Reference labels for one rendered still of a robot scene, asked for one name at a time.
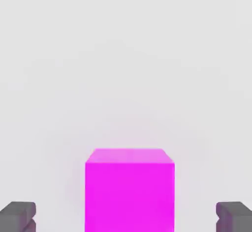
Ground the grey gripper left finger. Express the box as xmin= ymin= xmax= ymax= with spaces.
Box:
xmin=0 ymin=201 xmax=37 ymax=232

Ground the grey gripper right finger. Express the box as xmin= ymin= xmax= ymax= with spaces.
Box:
xmin=216 ymin=201 xmax=252 ymax=232

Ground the small magenta cube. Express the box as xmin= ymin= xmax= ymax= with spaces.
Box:
xmin=85 ymin=147 xmax=175 ymax=232

